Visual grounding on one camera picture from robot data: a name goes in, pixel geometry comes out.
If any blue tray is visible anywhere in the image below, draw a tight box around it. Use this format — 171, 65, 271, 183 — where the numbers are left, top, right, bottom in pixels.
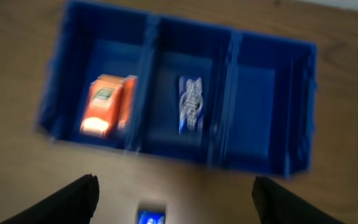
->
35, 0, 319, 180

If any orange candy box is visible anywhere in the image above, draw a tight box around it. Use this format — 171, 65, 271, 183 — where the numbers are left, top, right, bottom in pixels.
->
79, 73, 126, 139
116, 74, 139, 131

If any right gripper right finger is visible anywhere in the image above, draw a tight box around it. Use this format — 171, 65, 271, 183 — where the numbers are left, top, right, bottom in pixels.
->
251, 175, 346, 224

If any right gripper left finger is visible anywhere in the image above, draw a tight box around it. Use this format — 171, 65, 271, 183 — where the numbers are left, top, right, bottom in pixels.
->
0, 173, 101, 224

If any blue candy pack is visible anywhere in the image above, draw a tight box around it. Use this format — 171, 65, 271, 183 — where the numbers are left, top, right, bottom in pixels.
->
136, 203, 167, 224
177, 75, 204, 136

